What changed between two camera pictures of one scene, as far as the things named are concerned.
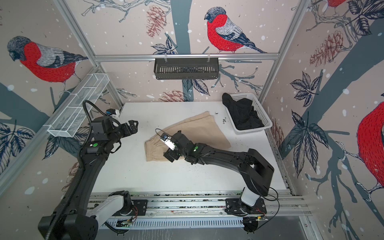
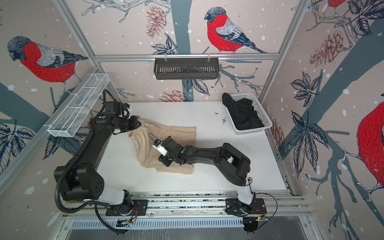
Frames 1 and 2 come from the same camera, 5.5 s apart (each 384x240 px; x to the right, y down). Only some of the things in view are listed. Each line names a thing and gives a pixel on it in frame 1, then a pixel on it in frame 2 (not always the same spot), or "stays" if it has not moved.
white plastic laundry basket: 258,110 stays
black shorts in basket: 242,113 stays
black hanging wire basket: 186,68 stays
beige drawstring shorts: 202,129 → 147,132
